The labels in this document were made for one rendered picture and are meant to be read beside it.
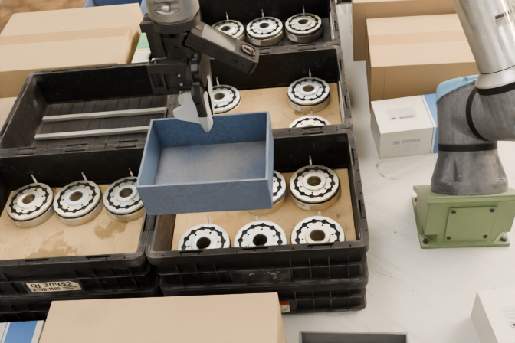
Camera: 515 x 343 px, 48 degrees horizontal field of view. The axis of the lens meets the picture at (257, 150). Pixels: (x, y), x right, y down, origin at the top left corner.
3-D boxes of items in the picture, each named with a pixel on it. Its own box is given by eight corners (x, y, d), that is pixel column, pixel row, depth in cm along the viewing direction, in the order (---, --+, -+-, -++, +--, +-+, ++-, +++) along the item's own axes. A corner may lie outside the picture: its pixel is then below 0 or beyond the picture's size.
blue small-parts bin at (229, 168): (273, 140, 99) (269, 110, 94) (272, 209, 89) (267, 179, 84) (160, 148, 102) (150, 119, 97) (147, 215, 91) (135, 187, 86)
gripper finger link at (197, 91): (200, 106, 95) (190, 60, 89) (211, 106, 94) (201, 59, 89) (195, 122, 91) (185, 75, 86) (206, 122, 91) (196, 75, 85)
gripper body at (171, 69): (164, 73, 96) (147, 5, 88) (215, 70, 94) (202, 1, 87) (154, 99, 90) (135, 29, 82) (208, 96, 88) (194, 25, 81)
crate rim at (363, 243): (353, 135, 121) (353, 127, 119) (370, 254, 100) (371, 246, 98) (168, 148, 125) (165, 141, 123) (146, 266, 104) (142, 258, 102)
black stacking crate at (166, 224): (352, 168, 128) (352, 130, 120) (369, 283, 107) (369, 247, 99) (178, 179, 132) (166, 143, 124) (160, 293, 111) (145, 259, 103)
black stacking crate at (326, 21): (332, 20, 170) (332, -15, 162) (341, 82, 149) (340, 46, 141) (201, 32, 174) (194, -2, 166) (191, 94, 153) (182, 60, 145)
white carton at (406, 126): (446, 118, 151) (450, 91, 145) (460, 149, 143) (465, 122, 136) (370, 127, 152) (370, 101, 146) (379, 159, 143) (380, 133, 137)
